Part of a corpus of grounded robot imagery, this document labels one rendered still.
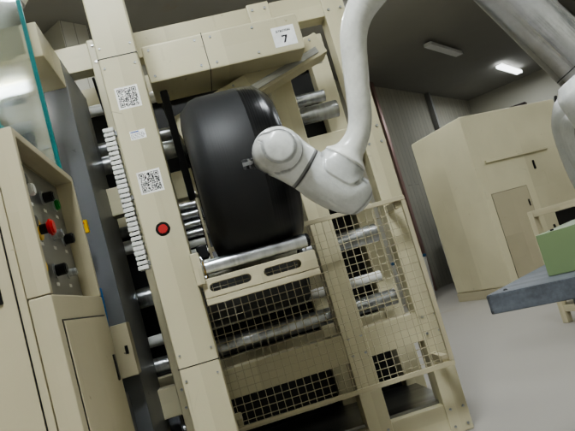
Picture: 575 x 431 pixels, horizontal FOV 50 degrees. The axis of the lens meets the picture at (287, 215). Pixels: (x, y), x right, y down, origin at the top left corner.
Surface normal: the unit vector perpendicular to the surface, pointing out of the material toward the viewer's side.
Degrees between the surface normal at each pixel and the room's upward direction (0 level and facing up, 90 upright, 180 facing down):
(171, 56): 90
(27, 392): 90
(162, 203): 90
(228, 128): 71
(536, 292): 90
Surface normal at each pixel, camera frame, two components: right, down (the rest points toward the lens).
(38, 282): 0.11, -0.14
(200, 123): -0.29, -0.48
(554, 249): -0.61, 0.09
